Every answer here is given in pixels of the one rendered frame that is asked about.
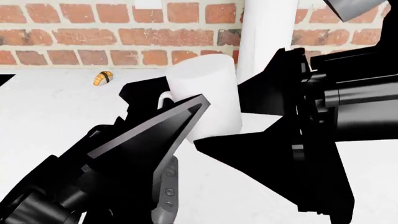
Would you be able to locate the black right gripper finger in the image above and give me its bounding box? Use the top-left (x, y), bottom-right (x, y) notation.
top-left (237, 47), bottom-right (308, 117)
top-left (193, 116), bottom-right (356, 220)

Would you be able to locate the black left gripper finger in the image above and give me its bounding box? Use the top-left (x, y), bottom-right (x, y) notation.
top-left (119, 77), bottom-right (170, 124)
top-left (80, 93), bottom-right (213, 211)

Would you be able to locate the white ceramic mug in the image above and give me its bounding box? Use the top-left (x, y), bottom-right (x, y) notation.
top-left (157, 54), bottom-right (244, 144)

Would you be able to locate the orange sushi piece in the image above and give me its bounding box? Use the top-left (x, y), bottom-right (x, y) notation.
top-left (92, 71), bottom-right (114, 86)

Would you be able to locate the white cylindrical column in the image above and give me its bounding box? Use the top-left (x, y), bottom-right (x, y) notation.
top-left (237, 0), bottom-right (300, 83)

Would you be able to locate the black flat panel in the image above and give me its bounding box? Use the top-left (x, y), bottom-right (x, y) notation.
top-left (0, 73), bottom-right (17, 89)

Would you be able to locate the grey perforated gripper bracket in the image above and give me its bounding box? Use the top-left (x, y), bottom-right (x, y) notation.
top-left (151, 155), bottom-right (180, 224)

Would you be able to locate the white wall fixture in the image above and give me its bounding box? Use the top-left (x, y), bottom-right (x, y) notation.
top-left (133, 0), bottom-right (163, 10)

